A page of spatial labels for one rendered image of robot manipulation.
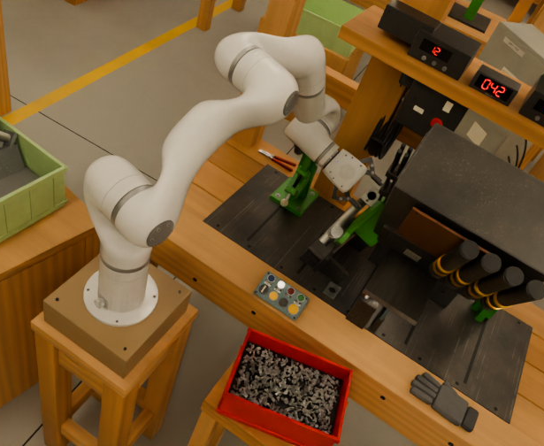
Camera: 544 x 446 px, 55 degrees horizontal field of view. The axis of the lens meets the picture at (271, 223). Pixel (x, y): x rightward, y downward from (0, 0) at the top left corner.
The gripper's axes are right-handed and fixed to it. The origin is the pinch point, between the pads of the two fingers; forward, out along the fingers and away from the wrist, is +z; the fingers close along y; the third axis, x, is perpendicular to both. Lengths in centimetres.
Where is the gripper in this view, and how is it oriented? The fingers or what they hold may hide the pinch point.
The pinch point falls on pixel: (368, 194)
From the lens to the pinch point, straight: 160.9
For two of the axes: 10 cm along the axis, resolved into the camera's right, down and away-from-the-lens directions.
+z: 7.3, 6.9, -0.1
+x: 0.2, -0.1, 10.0
